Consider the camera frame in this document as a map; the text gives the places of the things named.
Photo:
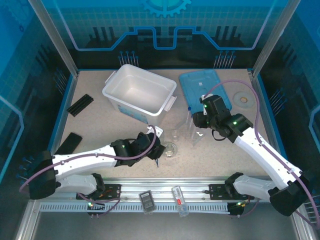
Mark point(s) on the blue tweezers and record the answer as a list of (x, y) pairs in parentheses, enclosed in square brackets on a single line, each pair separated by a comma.
[(157, 163)]

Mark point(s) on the blue capped test tube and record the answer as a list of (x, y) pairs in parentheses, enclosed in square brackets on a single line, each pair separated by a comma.
[(189, 112)]

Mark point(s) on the small glass beaker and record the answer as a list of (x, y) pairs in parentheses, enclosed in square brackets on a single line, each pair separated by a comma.
[(176, 137)]

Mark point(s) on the blue plastic bin lid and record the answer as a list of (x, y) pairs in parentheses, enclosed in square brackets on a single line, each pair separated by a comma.
[(195, 85)]

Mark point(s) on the white plastic storage bin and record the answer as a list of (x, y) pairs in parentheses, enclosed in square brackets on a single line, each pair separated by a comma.
[(140, 90)]

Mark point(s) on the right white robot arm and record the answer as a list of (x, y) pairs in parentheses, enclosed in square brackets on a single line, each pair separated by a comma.
[(265, 155)]

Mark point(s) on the clear acrylic tube rack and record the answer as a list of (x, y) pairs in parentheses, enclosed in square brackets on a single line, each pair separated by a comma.
[(198, 137)]

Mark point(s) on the round grey disc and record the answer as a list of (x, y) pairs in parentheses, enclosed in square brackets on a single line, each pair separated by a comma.
[(242, 100)]

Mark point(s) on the small black box device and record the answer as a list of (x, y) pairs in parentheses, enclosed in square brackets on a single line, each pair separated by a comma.
[(147, 201)]

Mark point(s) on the clear labelled box device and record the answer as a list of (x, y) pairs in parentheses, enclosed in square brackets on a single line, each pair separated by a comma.
[(180, 200)]

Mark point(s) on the black flat block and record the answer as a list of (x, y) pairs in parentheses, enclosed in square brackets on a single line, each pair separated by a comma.
[(68, 142)]

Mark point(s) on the black ridged rack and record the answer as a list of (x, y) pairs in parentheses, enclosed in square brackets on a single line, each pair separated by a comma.
[(80, 105)]

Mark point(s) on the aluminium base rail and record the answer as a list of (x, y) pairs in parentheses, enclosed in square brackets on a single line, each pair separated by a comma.
[(195, 182)]

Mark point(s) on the aluminium frame post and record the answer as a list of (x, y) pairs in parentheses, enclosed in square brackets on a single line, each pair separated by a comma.
[(55, 37), (275, 37)]

